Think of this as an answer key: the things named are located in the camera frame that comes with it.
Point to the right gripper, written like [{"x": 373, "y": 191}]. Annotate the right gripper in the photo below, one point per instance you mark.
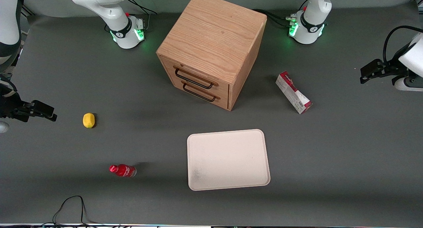
[{"x": 10, "y": 108}]

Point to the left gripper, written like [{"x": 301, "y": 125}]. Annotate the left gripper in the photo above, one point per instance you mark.
[{"x": 394, "y": 68}]

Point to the red cookie box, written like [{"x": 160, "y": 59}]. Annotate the red cookie box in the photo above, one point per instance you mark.
[{"x": 294, "y": 93}]

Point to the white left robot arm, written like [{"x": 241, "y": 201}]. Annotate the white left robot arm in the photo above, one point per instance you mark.
[{"x": 309, "y": 26}]

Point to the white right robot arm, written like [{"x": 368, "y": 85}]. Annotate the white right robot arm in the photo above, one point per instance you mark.
[{"x": 123, "y": 29}]

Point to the beige plastic tray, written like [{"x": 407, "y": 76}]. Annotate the beige plastic tray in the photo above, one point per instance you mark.
[{"x": 228, "y": 160}]

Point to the yellow lemon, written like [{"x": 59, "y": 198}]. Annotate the yellow lemon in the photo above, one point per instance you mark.
[{"x": 88, "y": 120}]

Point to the dark grey table mat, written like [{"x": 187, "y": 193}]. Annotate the dark grey table mat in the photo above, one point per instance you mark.
[{"x": 99, "y": 76}]

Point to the red soda bottle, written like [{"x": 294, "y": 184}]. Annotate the red soda bottle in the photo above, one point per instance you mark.
[{"x": 124, "y": 170}]

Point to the wooden drawer front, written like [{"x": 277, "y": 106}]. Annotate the wooden drawer front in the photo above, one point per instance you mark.
[
  {"x": 218, "y": 100},
  {"x": 198, "y": 72}
]

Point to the wooden drawer cabinet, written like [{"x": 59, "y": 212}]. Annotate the wooden drawer cabinet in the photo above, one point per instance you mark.
[{"x": 214, "y": 33}]

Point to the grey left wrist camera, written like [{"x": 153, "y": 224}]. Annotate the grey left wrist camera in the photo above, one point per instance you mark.
[{"x": 408, "y": 84}]

